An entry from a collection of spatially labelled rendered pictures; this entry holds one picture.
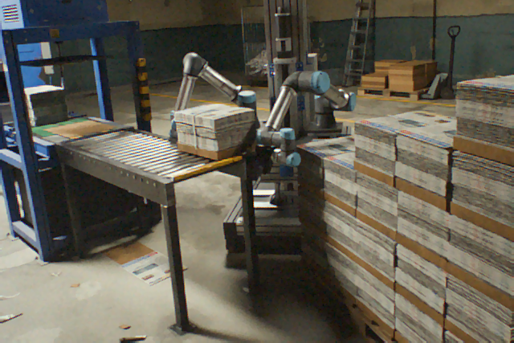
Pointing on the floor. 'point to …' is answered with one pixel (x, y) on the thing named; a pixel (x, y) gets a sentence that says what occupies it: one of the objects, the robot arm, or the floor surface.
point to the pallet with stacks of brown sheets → (399, 79)
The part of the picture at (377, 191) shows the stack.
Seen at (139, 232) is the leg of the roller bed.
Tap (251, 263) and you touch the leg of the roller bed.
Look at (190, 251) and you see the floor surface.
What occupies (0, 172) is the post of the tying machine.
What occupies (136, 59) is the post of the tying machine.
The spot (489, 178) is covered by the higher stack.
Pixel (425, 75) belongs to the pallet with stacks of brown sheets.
